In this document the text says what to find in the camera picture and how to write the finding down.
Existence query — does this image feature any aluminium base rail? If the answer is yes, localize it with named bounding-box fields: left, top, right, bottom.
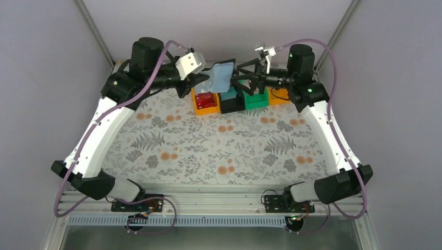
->
left=58, top=183, right=362, bottom=216

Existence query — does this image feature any black bin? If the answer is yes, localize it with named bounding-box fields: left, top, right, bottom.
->
left=218, top=87, right=245, bottom=114

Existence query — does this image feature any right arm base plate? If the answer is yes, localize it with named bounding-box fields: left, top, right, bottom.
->
left=263, top=195, right=315, bottom=214

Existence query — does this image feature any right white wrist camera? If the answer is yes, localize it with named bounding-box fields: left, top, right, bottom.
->
left=254, top=43, right=276, bottom=74

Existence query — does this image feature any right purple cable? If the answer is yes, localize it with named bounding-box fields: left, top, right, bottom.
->
left=274, top=39, right=367, bottom=236

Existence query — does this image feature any red VIP cards stack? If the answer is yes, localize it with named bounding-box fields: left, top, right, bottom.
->
left=195, top=92, right=216, bottom=109

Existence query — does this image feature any green bin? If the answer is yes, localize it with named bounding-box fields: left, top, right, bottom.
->
left=242, top=86, right=269, bottom=110

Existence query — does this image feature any near orange bin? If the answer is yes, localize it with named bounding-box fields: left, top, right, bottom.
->
left=191, top=89, right=220, bottom=116

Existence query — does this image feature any teal cards stack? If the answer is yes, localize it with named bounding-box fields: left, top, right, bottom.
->
left=219, top=86, right=237, bottom=101

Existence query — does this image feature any far orange bin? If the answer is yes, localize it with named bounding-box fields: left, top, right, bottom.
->
left=267, top=87, right=290, bottom=106

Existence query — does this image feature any floral table mat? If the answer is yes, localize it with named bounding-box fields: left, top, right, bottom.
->
left=102, top=89, right=327, bottom=185

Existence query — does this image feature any orange bin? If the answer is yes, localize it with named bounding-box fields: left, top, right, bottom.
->
left=267, top=87, right=290, bottom=106
left=191, top=89, right=220, bottom=116

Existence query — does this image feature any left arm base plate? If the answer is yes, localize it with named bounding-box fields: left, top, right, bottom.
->
left=110, top=194, right=164, bottom=213

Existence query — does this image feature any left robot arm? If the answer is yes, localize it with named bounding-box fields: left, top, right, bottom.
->
left=51, top=37, right=208, bottom=211

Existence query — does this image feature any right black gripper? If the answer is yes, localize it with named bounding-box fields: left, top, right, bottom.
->
left=230, top=58, right=296, bottom=96

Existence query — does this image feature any black leather card holder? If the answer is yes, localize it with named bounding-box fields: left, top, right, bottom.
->
left=201, top=59, right=236, bottom=93

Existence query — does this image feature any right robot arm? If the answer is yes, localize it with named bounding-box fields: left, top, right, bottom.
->
left=230, top=44, right=373, bottom=218

